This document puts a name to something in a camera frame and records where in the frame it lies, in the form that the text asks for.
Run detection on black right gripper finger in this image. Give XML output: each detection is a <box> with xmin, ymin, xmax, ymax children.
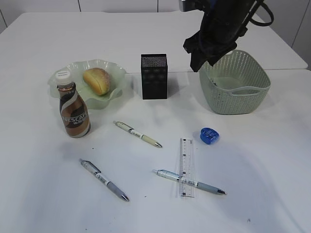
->
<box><xmin>190</xmin><ymin>50</ymin><xmax>207</xmax><ymax>72</ymax></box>
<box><xmin>207</xmin><ymin>47</ymin><xmax>236</xmax><ymax>66</ymax></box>

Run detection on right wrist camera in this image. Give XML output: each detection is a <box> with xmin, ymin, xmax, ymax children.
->
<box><xmin>178</xmin><ymin>0</ymin><xmax>202</xmax><ymax>12</ymax></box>

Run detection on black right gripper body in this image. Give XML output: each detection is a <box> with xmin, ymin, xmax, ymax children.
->
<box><xmin>183</xmin><ymin>14</ymin><xmax>247</xmax><ymax>57</ymax></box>

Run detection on green woven plastic basket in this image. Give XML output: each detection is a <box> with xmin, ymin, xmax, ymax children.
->
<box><xmin>199</xmin><ymin>50</ymin><xmax>271</xmax><ymax>115</ymax></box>

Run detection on Nescafe coffee bottle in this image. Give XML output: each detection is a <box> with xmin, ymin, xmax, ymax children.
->
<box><xmin>55</xmin><ymin>71</ymin><xmax>91</xmax><ymax>138</ymax></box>

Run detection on clear plastic ruler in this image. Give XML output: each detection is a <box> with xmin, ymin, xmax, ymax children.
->
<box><xmin>179</xmin><ymin>138</ymin><xmax>194</xmax><ymax>198</ymax></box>

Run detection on black mesh pen holder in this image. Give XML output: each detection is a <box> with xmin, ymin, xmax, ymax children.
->
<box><xmin>141</xmin><ymin>53</ymin><xmax>168</xmax><ymax>100</ymax></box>

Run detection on cream white pen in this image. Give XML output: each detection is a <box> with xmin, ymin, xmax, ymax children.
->
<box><xmin>113</xmin><ymin>121</ymin><xmax>163</xmax><ymax>148</ymax></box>

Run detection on green wavy glass plate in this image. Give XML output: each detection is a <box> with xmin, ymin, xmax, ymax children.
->
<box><xmin>60</xmin><ymin>59</ymin><xmax>126</xmax><ymax>110</ymax></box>

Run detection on blue pencil sharpener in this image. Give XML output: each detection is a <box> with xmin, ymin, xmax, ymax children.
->
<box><xmin>200</xmin><ymin>127</ymin><xmax>220</xmax><ymax>145</ymax></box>

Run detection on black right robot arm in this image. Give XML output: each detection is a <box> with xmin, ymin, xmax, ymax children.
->
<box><xmin>183</xmin><ymin>0</ymin><xmax>254</xmax><ymax>72</ymax></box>

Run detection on light blue grey pen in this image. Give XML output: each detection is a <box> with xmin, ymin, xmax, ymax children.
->
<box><xmin>152</xmin><ymin>169</ymin><xmax>227</xmax><ymax>195</ymax></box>

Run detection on white grey pen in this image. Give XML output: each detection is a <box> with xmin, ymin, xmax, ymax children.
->
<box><xmin>79</xmin><ymin>159</ymin><xmax>130</xmax><ymax>202</ymax></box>

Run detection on bread roll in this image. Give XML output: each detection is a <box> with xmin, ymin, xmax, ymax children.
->
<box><xmin>83</xmin><ymin>68</ymin><xmax>110</xmax><ymax>96</ymax></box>

